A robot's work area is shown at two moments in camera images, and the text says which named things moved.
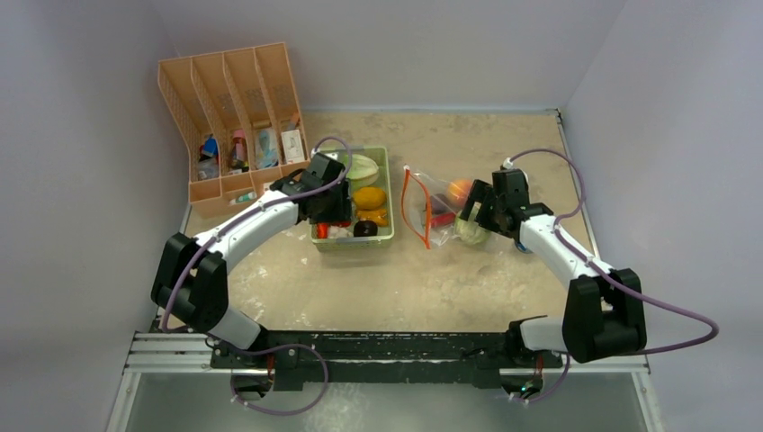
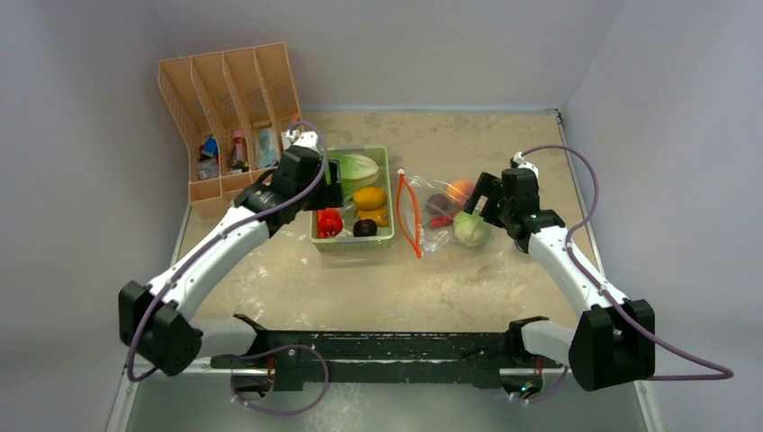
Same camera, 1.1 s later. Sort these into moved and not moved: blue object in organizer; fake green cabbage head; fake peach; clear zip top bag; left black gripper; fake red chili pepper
Moved: clear zip top bag; left black gripper
Not moved: fake peach; fake green cabbage head; blue object in organizer; fake red chili pepper
